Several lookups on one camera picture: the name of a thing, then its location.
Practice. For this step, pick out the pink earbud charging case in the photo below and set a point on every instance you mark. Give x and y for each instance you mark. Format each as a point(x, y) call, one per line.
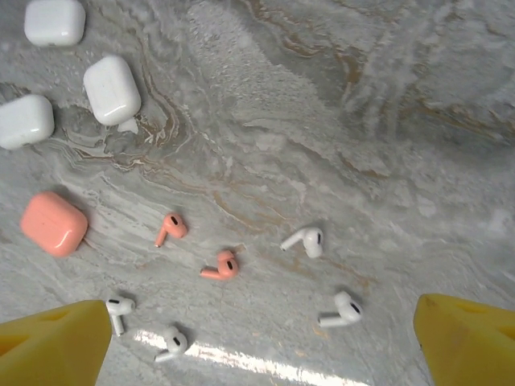
point(52, 223)

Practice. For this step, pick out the white earbud charging case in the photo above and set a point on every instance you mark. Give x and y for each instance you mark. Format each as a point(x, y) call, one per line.
point(54, 22)
point(112, 90)
point(24, 122)

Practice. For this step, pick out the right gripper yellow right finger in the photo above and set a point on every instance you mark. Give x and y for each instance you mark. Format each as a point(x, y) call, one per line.
point(470, 350)

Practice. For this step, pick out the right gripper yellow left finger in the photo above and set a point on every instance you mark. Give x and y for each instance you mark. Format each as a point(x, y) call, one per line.
point(48, 350)

